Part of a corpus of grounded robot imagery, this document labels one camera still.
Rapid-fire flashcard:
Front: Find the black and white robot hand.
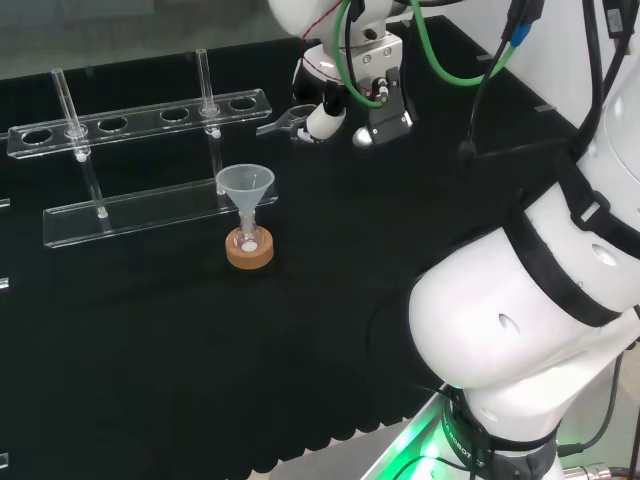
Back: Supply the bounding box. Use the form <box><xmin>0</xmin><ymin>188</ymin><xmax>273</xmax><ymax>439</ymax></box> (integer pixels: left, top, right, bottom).
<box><xmin>291</xmin><ymin>43</ymin><xmax>352</xmax><ymax>146</ymax></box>

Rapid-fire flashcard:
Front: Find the clear weighing funnel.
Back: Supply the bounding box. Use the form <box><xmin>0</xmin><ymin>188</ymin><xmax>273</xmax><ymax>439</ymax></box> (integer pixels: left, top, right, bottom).
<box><xmin>255</xmin><ymin>103</ymin><xmax>321</xmax><ymax>140</ymax></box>

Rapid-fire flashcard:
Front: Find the clear plastic funnel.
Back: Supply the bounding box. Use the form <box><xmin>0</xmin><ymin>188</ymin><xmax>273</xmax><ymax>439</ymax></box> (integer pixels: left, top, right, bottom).
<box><xmin>215</xmin><ymin>164</ymin><xmax>276</xmax><ymax>226</ymax></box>

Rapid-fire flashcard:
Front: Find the clear acrylic funnel stand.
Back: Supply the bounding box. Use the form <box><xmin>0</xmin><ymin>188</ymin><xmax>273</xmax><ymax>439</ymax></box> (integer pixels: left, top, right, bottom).
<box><xmin>7</xmin><ymin>48</ymin><xmax>280</xmax><ymax>250</ymax></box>

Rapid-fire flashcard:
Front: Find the small round-bottom glass flask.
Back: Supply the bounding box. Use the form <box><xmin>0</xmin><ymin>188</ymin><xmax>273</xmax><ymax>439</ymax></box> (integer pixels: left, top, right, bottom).
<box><xmin>234</xmin><ymin>209</ymin><xmax>262</xmax><ymax>254</ymax></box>

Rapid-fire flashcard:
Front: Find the black cloth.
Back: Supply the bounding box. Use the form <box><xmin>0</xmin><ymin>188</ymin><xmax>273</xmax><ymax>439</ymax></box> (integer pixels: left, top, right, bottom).
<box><xmin>0</xmin><ymin>14</ymin><xmax>591</xmax><ymax>480</ymax></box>

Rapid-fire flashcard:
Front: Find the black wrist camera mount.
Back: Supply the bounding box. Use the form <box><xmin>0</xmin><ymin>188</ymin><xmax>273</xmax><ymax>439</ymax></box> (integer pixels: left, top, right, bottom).
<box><xmin>352</xmin><ymin>64</ymin><xmax>419</xmax><ymax>149</ymax></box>

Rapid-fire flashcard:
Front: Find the black cable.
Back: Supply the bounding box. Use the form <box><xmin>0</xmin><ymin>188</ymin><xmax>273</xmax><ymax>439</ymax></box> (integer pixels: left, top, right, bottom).
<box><xmin>569</xmin><ymin>0</ymin><xmax>636</xmax><ymax>156</ymax></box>
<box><xmin>457</xmin><ymin>0</ymin><xmax>546</xmax><ymax>161</ymax></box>

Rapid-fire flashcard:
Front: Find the green cable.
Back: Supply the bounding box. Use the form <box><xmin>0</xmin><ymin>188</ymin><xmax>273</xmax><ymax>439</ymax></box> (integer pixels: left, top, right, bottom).
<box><xmin>333</xmin><ymin>0</ymin><xmax>519</xmax><ymax>110</ymax></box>

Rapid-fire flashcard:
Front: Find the cork ring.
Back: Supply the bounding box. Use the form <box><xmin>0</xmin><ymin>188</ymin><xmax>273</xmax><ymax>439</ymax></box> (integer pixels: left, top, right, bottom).
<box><xmin>225</xmin><ymin>227</ymin><xmax>276</xmax><ymax>271</ymax></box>

